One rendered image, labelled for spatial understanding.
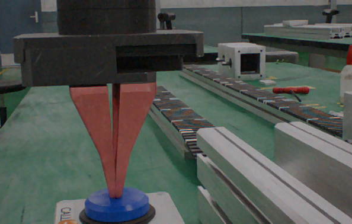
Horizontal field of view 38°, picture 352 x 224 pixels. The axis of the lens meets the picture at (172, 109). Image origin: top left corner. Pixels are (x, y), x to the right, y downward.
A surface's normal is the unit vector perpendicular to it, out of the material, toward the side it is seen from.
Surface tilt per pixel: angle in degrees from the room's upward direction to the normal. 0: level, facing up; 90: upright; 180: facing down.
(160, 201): 0
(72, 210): 0
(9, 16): 90
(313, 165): 90
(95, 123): 112
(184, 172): 0
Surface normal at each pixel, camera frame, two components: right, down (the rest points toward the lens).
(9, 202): -0.03, -0.98
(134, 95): 0.18, 0.52
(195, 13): 0.18, 0.17
